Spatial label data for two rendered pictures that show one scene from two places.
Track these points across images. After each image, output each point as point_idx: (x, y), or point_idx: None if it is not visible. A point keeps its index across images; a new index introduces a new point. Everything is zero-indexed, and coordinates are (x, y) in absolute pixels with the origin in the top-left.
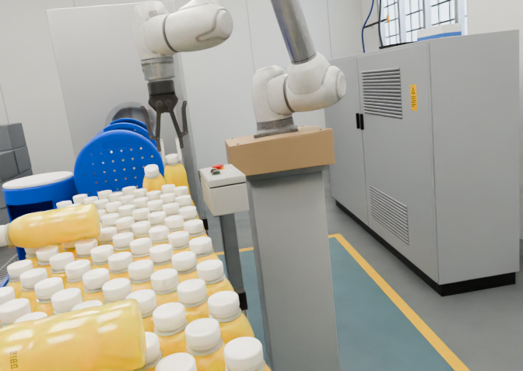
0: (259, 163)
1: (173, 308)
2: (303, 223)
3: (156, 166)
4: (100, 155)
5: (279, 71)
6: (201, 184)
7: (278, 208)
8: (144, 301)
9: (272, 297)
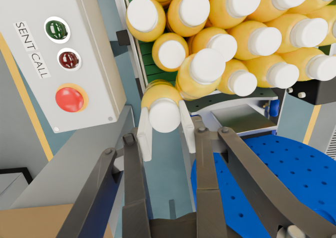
0: (56, 218)
1: None
2: (61, 171)
3: (196, 70)
4: (320, 198)
5: None
6: (119, 101)
7: (77, 183)
8: None
9: (115, 132)
